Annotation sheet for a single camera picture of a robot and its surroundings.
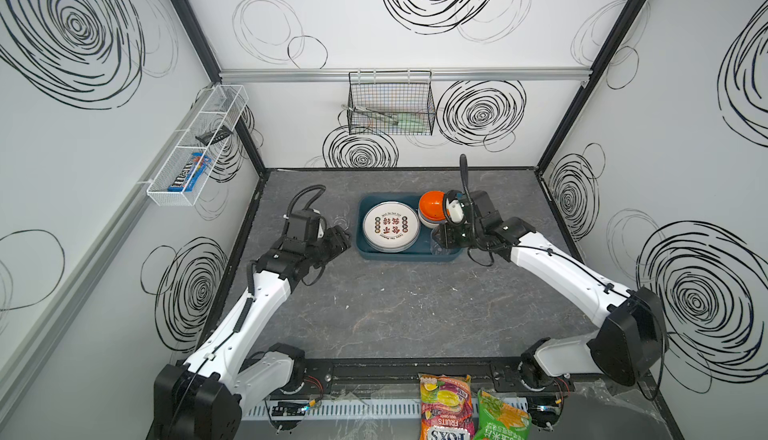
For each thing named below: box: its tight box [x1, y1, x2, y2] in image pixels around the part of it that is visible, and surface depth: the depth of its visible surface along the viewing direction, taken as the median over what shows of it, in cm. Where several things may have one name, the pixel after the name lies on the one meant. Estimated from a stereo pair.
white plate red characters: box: [362, 201, 421, 253], surface depth 101 cm
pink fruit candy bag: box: [418, 373, 476, 440], surface depth 69 cm
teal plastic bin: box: [356, 192, 465, 261], surface depth 98 cm
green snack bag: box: [474, 389, 532, 440], surface depth 66 cm
